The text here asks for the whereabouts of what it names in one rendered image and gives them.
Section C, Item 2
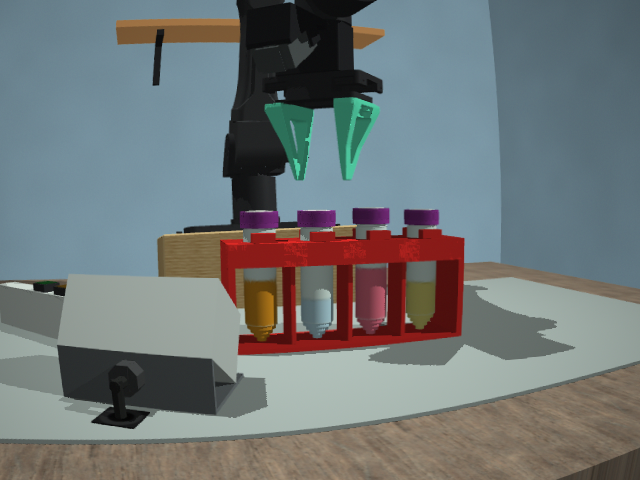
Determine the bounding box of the pale grey flat mat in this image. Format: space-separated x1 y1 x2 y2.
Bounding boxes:
0 277 640 444

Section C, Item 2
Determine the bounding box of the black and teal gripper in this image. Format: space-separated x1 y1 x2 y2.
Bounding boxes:
262 70 383 180

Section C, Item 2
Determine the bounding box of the purple screw cap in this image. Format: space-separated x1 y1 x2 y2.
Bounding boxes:
297 210 336 227
352 207 390 224
404 209 439 225
240 211 279 229

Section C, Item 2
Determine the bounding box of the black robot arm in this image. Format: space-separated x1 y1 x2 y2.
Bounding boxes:
184 0 376 233

